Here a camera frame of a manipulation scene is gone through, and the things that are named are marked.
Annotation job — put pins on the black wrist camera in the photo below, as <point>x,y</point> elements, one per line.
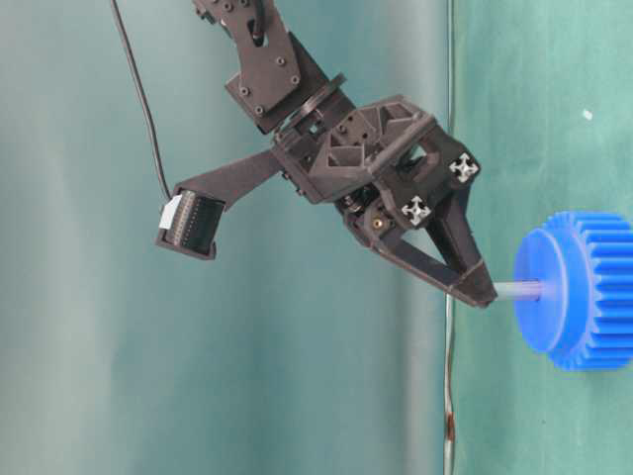
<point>189,222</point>

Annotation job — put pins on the blue plastic gear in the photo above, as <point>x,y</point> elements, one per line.
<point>582,319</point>

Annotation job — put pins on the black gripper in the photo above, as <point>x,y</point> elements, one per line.
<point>389,168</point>

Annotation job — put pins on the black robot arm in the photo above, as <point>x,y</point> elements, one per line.
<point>277,77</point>

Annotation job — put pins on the silver metal shaft pin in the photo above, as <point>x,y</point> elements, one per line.
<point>518,290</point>

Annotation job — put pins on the green cloth mat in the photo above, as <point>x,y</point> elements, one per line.
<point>543,98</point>

